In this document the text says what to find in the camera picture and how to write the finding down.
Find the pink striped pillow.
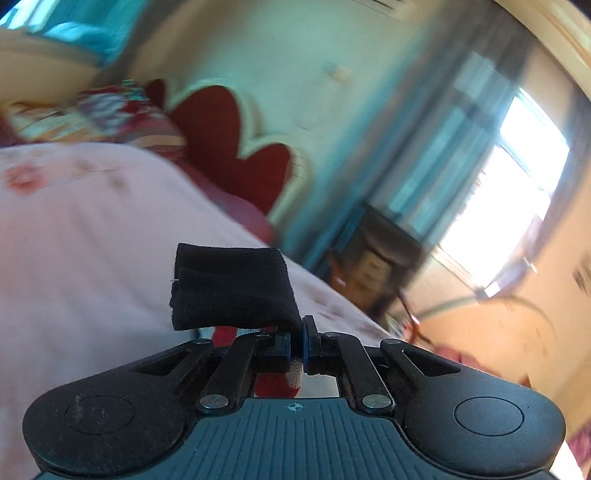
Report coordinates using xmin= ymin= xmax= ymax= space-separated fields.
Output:
xmin=106 ymin=121 xmax=189 ymax=161

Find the reddish wooden chair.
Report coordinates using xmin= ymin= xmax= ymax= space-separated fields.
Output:
xmin=392 ymin=284 xmax=437 ymax=347

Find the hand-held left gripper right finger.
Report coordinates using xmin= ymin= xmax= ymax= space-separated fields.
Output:
xmin=299 ymin=315 xmax=462 ymax=415

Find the grey curtain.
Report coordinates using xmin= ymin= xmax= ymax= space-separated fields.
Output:
xmin=281 ymin=11 xmax=525 ymax=266

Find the bed with pink bedspread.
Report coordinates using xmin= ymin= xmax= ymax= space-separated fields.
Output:
xmin=0 ymin=142 xmax=404 ymax=464

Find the striped knit sweater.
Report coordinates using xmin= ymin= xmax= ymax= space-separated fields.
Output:
xmin=168 ymin=242 xmax=305 ymax=400

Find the white wall socket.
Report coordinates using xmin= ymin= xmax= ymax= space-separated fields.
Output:
xmin=322 ymin=64 xmax=352 ymax=86

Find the glass window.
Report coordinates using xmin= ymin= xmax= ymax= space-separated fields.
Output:
xmin=0 ymin=0 xmax=118 ymax=61
xmin=434 ymin=87 xmax=572 ymax=288

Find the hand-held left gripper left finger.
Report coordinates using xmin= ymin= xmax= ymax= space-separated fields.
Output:
xmin=131 ymin=330 xmax=293 ymax=416

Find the red heart-shaped headboard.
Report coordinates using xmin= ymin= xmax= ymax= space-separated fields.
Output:
xmin=148 ymin=78 xmax=315 ymax=228

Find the maroon cushion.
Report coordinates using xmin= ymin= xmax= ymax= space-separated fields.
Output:
xmin=182 ymin=156 xmax=280 ymax=245

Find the wooden nightstand with black top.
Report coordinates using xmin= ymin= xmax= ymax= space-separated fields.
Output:
xmin=330 ymin=202 xmax=423 ymax=319

